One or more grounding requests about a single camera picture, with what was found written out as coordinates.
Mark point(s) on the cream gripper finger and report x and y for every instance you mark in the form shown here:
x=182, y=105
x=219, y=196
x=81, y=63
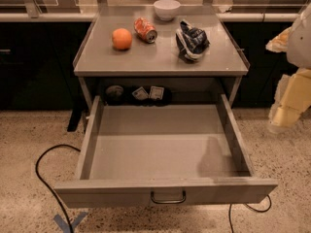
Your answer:
x=280, y=42
x=292, y=98

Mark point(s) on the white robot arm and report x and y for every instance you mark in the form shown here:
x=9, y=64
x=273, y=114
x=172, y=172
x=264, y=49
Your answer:
x=299, y=42

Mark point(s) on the grey cabinet with top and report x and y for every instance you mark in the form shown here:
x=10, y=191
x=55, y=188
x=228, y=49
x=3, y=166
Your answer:
x=97, y=58

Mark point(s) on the open grey top drawer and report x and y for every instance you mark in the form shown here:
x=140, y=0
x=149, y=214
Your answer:
x=130, y=151

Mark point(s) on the white bowl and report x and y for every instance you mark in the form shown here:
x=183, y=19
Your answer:
x=166, y=9

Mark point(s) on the right white tag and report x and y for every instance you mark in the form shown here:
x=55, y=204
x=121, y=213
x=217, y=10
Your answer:
x=156, y=92

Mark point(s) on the white tag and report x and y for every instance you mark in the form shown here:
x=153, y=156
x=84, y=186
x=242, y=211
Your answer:
x=140, y=94
x=156, y=92

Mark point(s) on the red soda can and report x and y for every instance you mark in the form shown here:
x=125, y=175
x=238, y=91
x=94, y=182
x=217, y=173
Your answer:
x=145, y=30

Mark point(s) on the left white tag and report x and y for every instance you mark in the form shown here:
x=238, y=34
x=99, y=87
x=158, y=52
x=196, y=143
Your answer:
x=140, y=94

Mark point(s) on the orange fruit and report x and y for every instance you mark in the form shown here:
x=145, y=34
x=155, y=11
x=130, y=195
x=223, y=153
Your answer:
x=122, y=39

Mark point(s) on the round grey object in cabinet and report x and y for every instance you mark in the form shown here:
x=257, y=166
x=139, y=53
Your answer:
x=114, y=93

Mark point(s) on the blue tape cross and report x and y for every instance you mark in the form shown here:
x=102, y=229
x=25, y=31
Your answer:
x=69, y=226

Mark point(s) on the dark metal drawer handle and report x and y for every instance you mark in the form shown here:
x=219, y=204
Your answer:
x=168, y=199

